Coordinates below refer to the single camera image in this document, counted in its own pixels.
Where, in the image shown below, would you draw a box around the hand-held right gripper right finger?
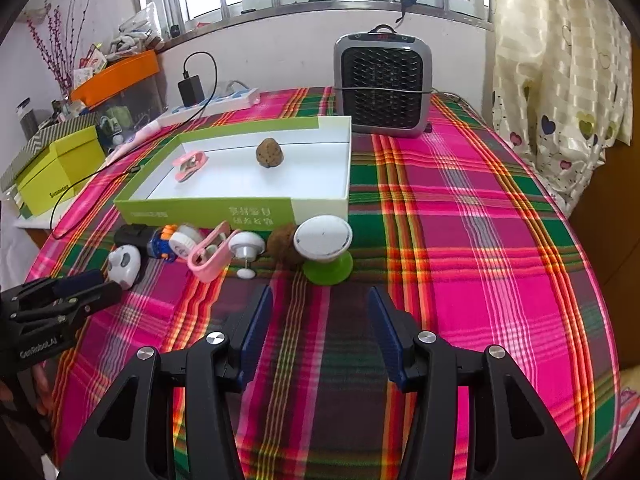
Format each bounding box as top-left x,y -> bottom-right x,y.
367,286 -> 583,480

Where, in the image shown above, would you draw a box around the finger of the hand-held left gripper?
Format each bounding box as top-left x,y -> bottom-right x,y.
0,269 -> 106,311
7,281 -> 123,333

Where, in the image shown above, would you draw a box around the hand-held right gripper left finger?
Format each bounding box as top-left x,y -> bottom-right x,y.
57,284 -> 275,480

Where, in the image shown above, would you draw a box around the white black panda toy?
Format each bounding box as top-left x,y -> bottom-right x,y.
106,245 -> 142,290

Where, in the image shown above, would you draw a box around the black battery device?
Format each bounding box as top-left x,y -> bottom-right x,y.
114,224 -> 161,260

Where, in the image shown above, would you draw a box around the pink plastic clip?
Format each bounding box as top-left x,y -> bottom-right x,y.
187,220 -> 233,284
172,151 -> 208,182

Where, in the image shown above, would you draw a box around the blue orange toy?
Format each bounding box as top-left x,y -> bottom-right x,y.
149,227 -> 178,262

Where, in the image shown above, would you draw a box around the brown walnut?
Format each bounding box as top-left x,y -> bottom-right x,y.
266,224 -> 305,266
256,137 -> 285,168

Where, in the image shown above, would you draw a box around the white round jar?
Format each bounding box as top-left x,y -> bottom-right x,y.
168,223 -> 202,257

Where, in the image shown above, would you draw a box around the white knob green base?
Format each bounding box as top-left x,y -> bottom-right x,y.
293,215 -> 354,286

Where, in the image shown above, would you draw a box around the green cardboard box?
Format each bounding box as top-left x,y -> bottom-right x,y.
114,116 -> 353,225

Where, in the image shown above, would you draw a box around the person's left hand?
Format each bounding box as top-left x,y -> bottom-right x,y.
29,362 -> 52,415

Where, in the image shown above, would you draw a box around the green shoe box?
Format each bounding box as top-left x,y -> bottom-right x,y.
0,112 -> 107,218

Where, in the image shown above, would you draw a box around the pink plaid blanket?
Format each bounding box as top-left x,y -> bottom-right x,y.
27,87 -> 623,480

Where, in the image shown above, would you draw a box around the pink white tube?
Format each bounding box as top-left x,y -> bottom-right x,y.
105,125 -> 166,161

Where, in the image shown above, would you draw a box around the glass jar black lid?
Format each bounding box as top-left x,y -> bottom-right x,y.
15,100 -> 38,141

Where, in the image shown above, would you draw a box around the decorative flower branches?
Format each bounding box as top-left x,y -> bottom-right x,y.
25,0 -> 108,101

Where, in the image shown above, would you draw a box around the orange lidded storage bin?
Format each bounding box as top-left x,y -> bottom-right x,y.
70,50 -> 166,126

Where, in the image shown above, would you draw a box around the colourful paper packets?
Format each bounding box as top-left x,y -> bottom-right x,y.
72,42 -> 108,88

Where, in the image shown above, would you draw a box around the black charger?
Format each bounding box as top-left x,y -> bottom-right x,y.
179,75 -> 205,107

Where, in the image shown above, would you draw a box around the white blue power strip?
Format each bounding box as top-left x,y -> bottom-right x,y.
159,87 -> 261,128

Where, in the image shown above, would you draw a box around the wooden cabinet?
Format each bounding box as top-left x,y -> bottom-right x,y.
570,145 -> 640,411

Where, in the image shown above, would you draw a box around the grey space heater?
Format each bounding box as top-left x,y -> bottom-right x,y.
333,24 -> 434,139

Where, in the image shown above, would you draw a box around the clear plastic bags pile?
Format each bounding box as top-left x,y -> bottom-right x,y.
107,10 -> 166,56

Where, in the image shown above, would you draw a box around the cream heart print curtain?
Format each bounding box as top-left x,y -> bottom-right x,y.
487,0 -> 633,218

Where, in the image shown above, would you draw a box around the black charger cable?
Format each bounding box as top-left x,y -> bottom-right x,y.
50,51 -> 219,240

